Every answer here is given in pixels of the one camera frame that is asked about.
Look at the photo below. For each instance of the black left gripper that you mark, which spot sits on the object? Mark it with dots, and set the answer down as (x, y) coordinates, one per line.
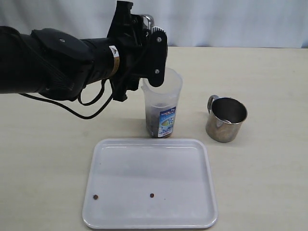
(128, 33)

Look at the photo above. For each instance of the steel mug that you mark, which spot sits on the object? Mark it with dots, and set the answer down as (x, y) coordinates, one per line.
(148, 21)
(225, 117)

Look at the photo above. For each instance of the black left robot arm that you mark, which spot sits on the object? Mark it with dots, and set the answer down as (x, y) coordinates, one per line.
(59, 66)

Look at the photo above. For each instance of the clear plastic container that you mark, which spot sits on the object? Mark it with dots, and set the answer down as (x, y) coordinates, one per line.
(167, 94)

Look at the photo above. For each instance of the white curtain backdrop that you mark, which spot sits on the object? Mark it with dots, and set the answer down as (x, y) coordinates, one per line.
(188, 23)

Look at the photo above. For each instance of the white plastic tray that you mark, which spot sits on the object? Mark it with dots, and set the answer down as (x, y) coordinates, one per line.
(124, 172)

